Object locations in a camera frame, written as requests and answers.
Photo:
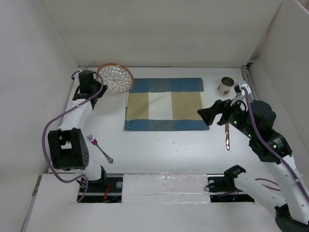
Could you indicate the blue beige checkered placemat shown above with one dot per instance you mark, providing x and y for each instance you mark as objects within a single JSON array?
[{"x": 165, "y": 104}]

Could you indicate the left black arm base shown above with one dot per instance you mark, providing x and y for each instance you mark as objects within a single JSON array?
[{"x": 109, "y": 192}]

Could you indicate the iridescent metal fork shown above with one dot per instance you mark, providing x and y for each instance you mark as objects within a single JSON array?
[{"x": 93, "y": 141}]

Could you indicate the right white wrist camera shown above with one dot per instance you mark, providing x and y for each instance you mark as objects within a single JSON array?
[{"x": 240, "y": 88}]

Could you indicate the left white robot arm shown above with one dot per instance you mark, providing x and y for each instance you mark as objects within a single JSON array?
[{"x": 67, "y": 146}]

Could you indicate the aluminium rail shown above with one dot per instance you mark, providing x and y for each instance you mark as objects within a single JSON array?
[{"x": 246, "y": 77}]

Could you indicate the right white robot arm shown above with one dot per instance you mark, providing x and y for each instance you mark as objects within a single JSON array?
[{"x": 290, "y": 209}]

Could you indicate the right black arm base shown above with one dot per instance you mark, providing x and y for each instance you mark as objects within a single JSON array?
[{"x": 222, "y": 189}]

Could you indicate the copper knife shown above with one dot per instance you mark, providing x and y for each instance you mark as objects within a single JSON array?
[{"x": 227, "y": 137}]

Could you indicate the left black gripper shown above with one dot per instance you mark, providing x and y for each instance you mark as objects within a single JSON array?
[{"x": 105, "y": 88}]

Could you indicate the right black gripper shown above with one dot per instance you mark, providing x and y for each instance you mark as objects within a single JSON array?
[{"x": 220, "y": 106}]

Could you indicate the patterned ceramic plate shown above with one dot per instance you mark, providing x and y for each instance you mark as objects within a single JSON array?
[{"x": 117, "y": 78}]

